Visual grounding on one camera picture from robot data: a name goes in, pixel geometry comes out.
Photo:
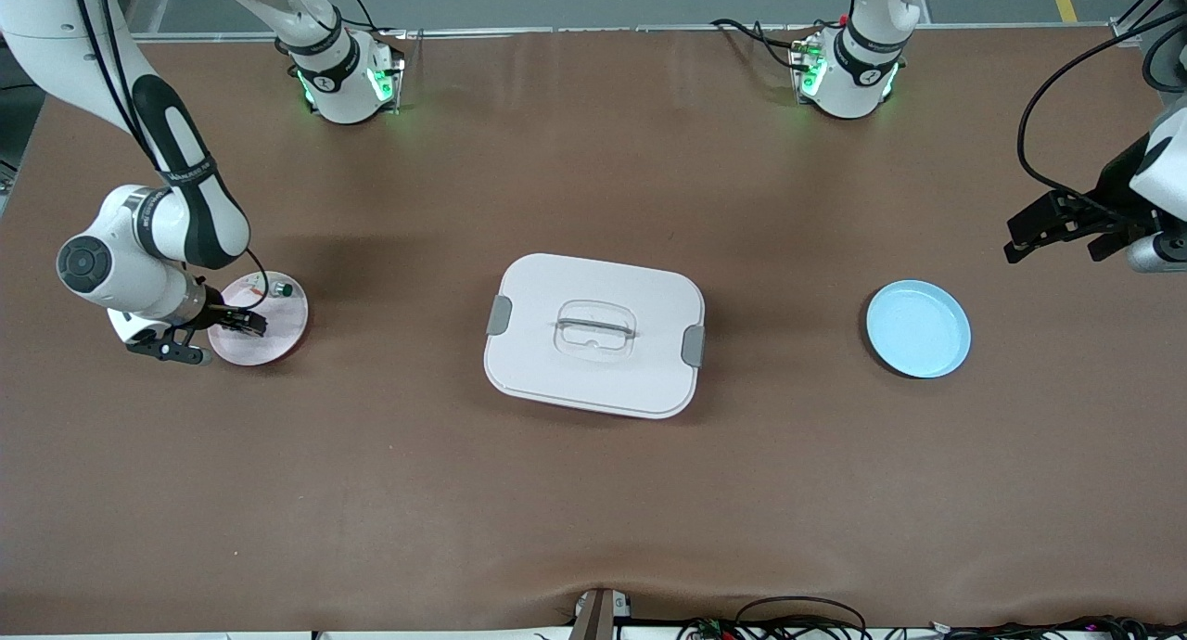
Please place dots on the green push-button switch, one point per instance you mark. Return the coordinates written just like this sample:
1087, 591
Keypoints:
281, 290

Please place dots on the metal table edge bracket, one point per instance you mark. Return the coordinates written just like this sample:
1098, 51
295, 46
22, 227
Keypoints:
598, 617

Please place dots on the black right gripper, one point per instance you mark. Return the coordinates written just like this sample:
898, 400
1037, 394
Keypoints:
214, 307

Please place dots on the light blue round plate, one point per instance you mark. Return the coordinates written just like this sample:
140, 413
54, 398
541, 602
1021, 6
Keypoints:
918, 329

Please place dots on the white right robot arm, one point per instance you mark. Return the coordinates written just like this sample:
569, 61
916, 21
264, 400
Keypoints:
121, 278

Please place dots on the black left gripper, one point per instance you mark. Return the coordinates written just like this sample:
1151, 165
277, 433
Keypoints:
1116, 193

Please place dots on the white lidded storage box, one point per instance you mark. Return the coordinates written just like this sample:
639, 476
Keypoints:
593, 371

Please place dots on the aluminium frame profile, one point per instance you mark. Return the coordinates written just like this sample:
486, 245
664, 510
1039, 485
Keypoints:
1127, 28

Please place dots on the pink round plate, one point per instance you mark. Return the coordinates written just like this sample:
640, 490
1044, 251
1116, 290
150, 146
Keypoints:
269, 351

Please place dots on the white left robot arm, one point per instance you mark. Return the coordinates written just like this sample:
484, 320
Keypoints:
853, 79

